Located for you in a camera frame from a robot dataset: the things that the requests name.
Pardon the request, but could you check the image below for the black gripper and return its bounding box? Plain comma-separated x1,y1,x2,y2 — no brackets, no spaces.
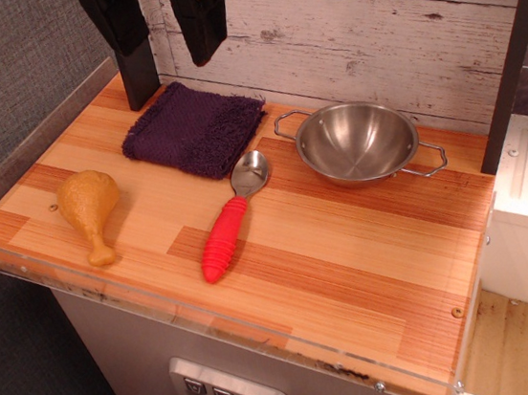
78,0,228,67

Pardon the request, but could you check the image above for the red handled metal spoon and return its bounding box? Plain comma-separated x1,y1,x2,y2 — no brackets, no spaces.
201,150,270,283

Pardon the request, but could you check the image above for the purple towel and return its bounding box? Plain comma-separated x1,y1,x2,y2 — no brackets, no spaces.
121,82,265,180

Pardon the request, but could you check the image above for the plastic chicken drumstick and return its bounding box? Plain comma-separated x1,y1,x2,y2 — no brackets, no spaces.
56,169,120,267

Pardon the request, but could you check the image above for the clear acrylic edge guard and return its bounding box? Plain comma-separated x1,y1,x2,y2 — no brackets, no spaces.
0,60,494,395

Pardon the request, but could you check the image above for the silver toy fridge cabinet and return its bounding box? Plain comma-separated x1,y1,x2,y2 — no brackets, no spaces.
51,243,422,395

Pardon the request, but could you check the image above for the dark left support post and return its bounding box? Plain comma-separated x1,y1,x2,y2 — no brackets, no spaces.
116,39,161,111

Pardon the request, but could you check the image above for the dark support post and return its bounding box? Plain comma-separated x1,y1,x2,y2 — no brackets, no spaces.
480,0,528,175
116,39,161,111

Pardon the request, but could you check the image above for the steel bowl with handles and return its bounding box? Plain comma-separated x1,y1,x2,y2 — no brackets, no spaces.
274,101,449,187

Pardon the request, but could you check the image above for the dark right support post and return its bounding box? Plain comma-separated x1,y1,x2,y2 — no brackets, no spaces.
480,0,528,175

